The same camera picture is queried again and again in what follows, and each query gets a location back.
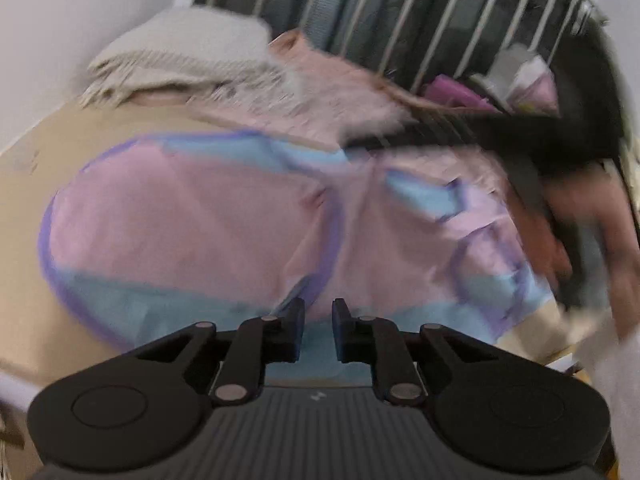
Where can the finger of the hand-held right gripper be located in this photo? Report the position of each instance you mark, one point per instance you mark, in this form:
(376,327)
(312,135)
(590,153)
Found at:
(420,132)

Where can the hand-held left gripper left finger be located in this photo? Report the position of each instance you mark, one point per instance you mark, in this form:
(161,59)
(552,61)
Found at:
(298,330)

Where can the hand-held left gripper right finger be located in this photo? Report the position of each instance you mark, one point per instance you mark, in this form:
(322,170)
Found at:
(341,332)

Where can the pink purple blue child's garment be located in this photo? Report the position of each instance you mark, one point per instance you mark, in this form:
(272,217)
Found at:
(175,220)

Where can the person's right hand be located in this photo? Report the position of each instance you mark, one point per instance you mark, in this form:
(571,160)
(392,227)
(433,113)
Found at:
(619,240)

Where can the pink box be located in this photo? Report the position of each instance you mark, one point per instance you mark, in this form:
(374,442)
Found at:
(455,92)

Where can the stack of white boxes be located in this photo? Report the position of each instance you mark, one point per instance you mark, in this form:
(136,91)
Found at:
(525,70)

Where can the pink quilted jacket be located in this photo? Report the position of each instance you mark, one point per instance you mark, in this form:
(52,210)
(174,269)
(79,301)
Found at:
(340,95)

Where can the metal window bars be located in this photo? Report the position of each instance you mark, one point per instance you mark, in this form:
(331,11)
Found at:
(350,25)

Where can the cream knitted fringed blanket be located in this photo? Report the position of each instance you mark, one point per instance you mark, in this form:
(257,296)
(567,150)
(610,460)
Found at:
(190,55)

